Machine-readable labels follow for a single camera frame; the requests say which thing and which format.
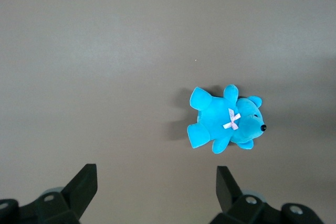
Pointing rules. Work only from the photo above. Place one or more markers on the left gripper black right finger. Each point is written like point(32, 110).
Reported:
point(236, 205)

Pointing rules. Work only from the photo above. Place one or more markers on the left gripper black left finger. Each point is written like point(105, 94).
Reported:
point(65, 203)

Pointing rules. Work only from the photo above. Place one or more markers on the blue teddy bear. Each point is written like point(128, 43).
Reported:
point(218, 119)

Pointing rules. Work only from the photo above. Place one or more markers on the brown table cover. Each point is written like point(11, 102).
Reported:
point(105, 77)

